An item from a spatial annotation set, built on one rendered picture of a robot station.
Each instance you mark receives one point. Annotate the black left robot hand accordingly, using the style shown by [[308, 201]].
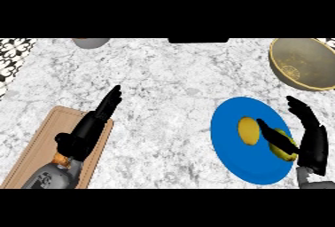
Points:
[[89, 127]]

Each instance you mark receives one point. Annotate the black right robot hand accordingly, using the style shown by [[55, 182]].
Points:
[[314, 144]]

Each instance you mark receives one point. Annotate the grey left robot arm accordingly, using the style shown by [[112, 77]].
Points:
[[50, 177]]

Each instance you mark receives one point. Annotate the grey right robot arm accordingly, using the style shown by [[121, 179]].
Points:
[[317, 182]]

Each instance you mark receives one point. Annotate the yellow-green lemon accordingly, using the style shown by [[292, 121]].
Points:
[[282, 153]]

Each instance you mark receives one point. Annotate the yellow lemon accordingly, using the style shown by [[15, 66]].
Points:
[[248, 131]]

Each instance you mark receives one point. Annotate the blue plate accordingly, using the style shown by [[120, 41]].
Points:
[[230, 147]]

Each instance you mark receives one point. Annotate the tan bowl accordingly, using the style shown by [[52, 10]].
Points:
[[306, 63]]

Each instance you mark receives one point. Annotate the grey bowl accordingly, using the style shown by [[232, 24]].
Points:
[[90, 43]]

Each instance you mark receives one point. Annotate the pale wooden cutting board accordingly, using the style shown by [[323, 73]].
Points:
[[38, 147]]

